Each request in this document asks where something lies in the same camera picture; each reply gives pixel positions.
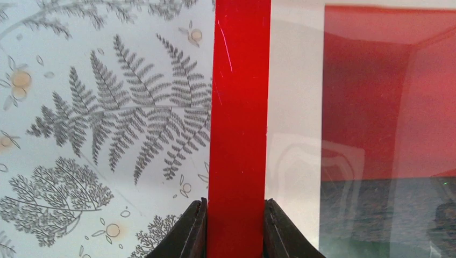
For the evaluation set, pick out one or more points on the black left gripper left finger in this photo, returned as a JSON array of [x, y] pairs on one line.
[[187, 238]]

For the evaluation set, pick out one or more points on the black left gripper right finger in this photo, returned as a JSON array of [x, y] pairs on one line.
[[281, 237]]

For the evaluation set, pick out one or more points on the white mat board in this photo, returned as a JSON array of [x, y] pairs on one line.
[[294, 151]]

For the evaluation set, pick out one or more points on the sunset photo print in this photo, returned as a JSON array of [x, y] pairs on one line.
[[388, 132]]

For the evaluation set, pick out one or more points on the red wooden picture frame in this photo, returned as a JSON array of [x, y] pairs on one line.
[[238, 129]]

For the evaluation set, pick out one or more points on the floral patterned table mat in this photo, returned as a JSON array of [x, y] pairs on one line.
[[105, 123]]

